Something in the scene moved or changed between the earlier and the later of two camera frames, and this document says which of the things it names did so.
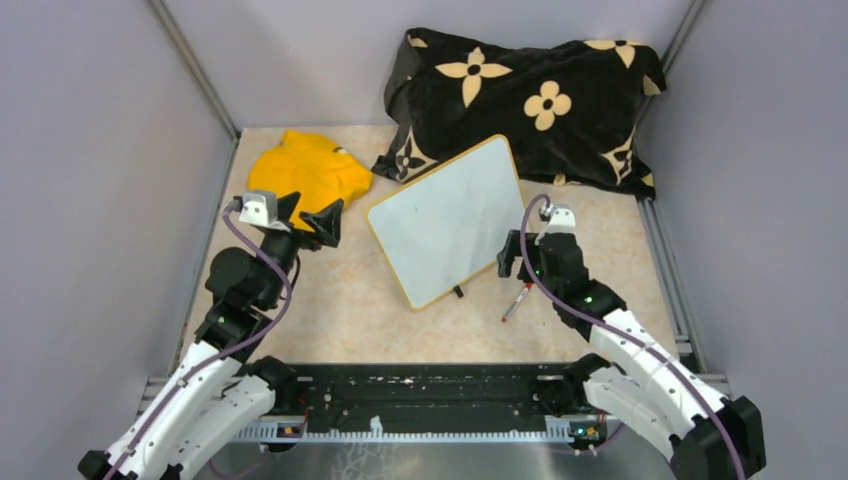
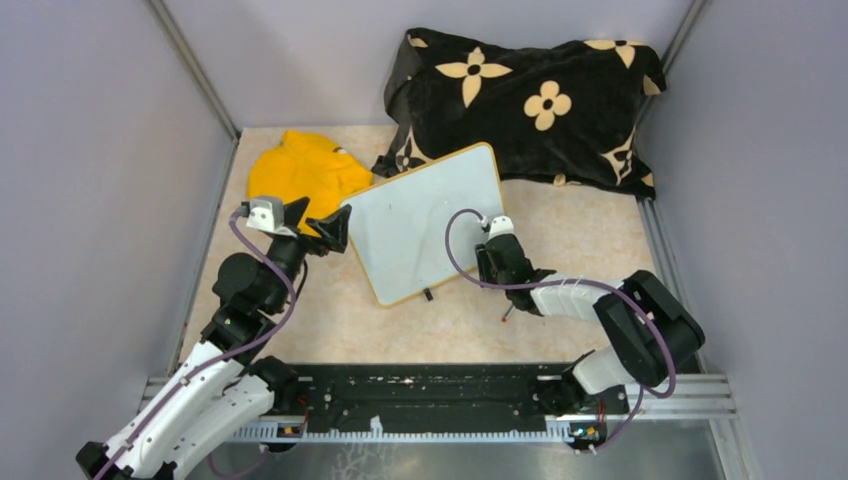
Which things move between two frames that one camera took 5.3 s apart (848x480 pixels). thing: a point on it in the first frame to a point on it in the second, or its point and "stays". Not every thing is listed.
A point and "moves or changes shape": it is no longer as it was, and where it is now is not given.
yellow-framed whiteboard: (443, 228) moves or changes shape
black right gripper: (508, 254) to (483, 261)
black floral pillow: (568, 113) stays
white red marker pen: (513, 305) stays
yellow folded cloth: (298, 162) stays
